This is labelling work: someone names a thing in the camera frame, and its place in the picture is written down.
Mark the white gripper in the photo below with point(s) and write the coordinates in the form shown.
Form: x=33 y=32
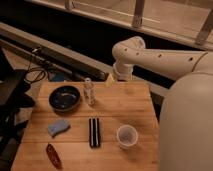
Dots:
x=121 y=72

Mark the white ceramic cup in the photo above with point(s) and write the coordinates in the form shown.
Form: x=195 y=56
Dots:
x=127 y=136

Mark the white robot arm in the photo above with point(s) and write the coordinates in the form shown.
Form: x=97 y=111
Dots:
x=186 y=117

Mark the dark blue ceramic bowl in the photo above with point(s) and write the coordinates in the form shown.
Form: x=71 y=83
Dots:
x=64 y=98

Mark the clear plastic bottle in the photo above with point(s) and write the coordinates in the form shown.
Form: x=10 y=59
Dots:
x=88 y=90

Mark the black white striped block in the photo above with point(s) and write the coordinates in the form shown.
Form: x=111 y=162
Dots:
x=94 y=132

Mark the metal railing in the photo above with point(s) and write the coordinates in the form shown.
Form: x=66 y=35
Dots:
x=188 y=22

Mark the dark red oblong object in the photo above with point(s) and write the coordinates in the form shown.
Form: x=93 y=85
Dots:
x=53 y=156

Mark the black chair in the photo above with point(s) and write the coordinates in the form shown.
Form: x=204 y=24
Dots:
x=13 y=97

